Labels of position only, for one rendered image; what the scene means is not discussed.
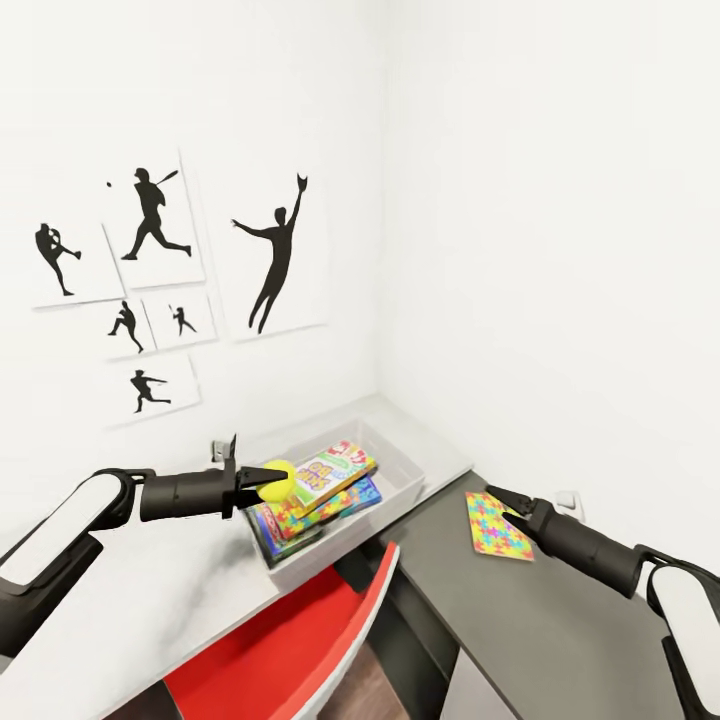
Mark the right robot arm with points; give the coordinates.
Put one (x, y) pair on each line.
(686, 595)

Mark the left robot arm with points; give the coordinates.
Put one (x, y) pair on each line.
(40, 570)

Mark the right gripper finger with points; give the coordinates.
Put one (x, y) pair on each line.
(520, 523)
(516, 502)

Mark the board game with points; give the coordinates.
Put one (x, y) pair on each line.
(362, 493)
(321, 478)
(278, 546)

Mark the toy box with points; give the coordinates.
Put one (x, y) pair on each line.
(396, 476)

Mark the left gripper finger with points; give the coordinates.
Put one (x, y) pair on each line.
(247, 498)
(249, 478)

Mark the jigsaw puzzle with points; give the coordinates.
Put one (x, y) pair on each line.
(291, 526)
(491, 533)

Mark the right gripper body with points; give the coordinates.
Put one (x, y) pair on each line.
(557, 535)

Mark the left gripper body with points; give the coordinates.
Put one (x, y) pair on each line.
(206, 492)

